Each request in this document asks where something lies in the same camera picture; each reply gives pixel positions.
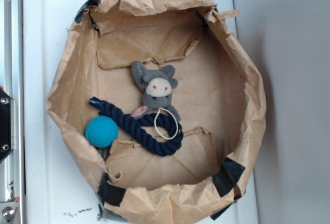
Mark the grey plush animal toy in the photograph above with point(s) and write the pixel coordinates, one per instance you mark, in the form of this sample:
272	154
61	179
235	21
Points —
157	86

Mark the brown paper bag bin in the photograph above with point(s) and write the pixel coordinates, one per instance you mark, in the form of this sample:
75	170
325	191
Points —
220	98

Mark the white plastic tray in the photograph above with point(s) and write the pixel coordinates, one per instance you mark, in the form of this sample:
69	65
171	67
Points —
56	191

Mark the blue dimpled ball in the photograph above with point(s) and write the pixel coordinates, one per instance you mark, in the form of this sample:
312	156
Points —
101	131

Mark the silver metal rail frame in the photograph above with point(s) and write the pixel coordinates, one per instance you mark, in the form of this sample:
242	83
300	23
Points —
13	196

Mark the black bracket with screws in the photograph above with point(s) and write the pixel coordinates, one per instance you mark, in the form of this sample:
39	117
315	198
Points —
6	135

